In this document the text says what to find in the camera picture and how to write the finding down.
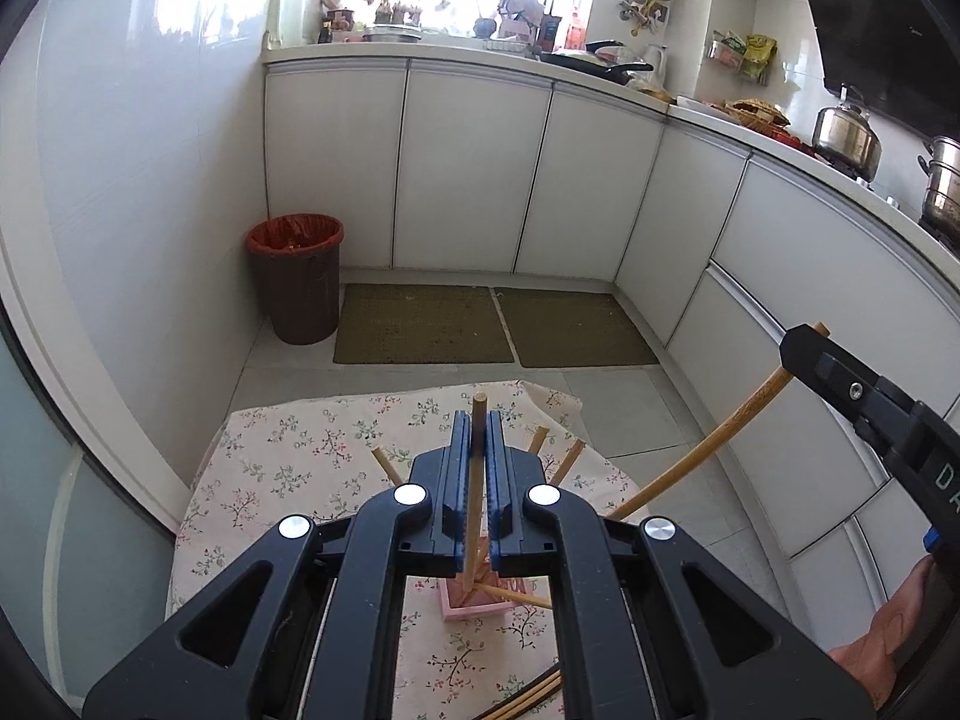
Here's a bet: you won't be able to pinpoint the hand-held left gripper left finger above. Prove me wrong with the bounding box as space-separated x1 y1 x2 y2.
81 411 473 720

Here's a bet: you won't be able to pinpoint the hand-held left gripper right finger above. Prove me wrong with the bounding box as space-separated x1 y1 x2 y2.
484 411 878 720

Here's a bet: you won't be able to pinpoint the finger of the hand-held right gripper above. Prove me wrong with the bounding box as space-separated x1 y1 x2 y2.
780 324 935 466

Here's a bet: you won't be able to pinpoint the pink perforated utensil holder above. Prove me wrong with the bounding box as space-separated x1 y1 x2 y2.
439 555 526 622

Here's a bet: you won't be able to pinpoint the curved bamboo chopstick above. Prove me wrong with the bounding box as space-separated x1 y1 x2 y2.
606 322 832 522

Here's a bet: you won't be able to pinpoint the person's right hand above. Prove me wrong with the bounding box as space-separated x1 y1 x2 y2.
829 559 935 710

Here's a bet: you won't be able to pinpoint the floral tablecloth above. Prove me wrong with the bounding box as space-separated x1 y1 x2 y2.
169 379 646 720

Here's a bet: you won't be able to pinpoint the dark brown chopstick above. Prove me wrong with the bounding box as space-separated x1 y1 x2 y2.
480 666 562 720

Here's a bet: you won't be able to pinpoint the steel steamer pot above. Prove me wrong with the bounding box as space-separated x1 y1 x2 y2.
916 135 960 230

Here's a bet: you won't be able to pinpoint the brown trash bin red bag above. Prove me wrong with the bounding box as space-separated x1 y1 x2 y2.
246 214 346 346

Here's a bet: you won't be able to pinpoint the steel kettle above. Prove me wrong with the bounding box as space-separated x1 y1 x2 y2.
812 84 882 181

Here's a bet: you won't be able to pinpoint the woven basket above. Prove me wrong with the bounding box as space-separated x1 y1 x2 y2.
724 97 792 128

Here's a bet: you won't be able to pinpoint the white kitchen cabinets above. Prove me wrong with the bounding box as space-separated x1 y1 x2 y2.
262 52 960 653

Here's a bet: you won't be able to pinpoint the black range hood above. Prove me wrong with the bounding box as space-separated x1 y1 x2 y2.
784 0 960 140

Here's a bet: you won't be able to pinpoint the frosted glass door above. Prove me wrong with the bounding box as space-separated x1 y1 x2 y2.
0 330 181 706

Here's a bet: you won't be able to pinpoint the black frying pan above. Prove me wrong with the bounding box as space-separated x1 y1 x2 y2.
538 41 655 87

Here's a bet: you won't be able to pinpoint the water heater pipes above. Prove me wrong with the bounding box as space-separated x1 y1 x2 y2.
619 0 668 35

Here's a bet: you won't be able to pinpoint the white countertop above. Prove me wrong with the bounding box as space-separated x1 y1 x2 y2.
262 37 960 271

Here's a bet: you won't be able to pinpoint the blue plastic bag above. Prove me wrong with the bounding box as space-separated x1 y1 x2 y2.
496 0 545 38

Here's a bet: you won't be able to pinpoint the wall rack with packets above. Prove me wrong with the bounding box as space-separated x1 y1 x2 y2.
709 30 777 83

